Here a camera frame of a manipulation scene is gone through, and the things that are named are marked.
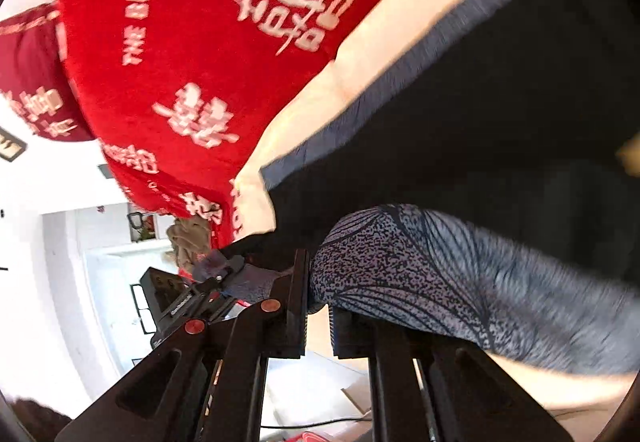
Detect dark red patterned cushion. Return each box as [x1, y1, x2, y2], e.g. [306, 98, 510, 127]
[1, 2, 96, 142]

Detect red blanket with white characters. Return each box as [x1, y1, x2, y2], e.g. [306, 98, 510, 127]
[60, 0, 380, 248]

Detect cream sofa cushion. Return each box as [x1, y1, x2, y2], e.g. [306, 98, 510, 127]
[232, 0, 462, 239]

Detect dark blue patterned pants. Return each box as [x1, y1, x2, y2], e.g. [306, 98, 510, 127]
[219, 0, 640, 378]

